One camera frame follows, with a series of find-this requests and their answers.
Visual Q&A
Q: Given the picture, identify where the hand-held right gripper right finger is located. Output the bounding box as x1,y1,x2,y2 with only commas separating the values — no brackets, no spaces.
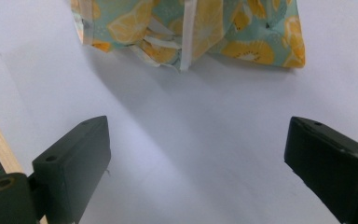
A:
283,116,358,224

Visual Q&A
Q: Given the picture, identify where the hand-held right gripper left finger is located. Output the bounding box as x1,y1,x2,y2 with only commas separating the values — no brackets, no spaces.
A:
32,115,112,224

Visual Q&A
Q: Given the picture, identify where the fruit print cloth bag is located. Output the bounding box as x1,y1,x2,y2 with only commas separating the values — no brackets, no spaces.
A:
70,0,307,73

